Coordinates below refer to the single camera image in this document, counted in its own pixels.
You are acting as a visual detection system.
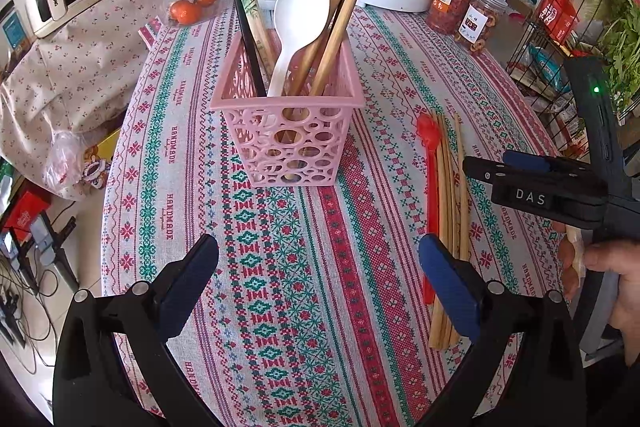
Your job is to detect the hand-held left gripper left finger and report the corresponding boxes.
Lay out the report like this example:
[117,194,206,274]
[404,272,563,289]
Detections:
[52,234,221,427]

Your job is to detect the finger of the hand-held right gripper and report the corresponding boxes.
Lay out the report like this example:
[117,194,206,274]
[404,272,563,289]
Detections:
[502,150,594,176]
[462,156,595,190]

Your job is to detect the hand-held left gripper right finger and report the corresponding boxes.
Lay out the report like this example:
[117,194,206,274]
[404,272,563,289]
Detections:
[415,233,587,427]

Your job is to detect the pile of wooden chopsticks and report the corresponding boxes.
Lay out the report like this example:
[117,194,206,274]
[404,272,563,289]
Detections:
[429,112,474,351]

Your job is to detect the red plastic spoon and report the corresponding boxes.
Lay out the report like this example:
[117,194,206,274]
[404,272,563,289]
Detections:
[415,112,441,306]

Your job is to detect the pink plastic utensil basket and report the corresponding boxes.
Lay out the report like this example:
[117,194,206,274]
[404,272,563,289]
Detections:
[209,39,364,188]

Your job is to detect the white plastic spoon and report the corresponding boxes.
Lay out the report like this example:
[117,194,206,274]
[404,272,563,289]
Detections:
[267,0,332,98]

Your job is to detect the person's right hand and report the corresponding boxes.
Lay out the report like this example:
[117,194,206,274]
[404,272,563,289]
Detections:
[552,226,640,366]

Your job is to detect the teal snack packet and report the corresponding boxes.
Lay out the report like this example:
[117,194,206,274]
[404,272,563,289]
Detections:
[526,46,569,88]

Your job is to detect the patterned woven tablecloth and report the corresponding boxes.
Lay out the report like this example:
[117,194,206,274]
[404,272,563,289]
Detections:
[99,0,584,427]

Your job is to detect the leafy green herbs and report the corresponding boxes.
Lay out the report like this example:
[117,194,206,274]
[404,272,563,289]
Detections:
[594,0,640,114]

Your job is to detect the jar of dried fruit slices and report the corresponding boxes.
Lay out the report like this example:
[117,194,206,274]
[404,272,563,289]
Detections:
[453,0,509,54]

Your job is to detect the red snack packet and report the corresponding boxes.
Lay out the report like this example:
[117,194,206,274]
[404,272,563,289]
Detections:
[534,0,579,46]

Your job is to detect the grey black device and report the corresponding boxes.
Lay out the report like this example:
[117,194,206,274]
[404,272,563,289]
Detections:
[27,212,79,286]

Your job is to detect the yellow cardboard box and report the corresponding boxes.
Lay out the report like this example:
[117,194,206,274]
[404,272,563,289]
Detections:
[81,126,124,188]

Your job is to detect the clear plastic bag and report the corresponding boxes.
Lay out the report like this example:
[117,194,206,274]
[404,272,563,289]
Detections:
[42,129,102,201]

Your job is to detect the red box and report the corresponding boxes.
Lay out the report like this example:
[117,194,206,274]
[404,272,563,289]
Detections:
[1,191,52,239]

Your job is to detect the floral cabinet cloth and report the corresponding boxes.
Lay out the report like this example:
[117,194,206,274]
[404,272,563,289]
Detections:
[0,0,172,134]

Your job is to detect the blue label black lid jar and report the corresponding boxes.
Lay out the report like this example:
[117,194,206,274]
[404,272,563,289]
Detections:
[0,3,27,56]

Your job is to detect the black wire rack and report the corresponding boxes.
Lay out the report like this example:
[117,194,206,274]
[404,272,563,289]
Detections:
[504,0,640,158]

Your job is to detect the tangle of black cables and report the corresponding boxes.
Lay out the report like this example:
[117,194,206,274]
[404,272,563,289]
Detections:
[0,234,57,370]

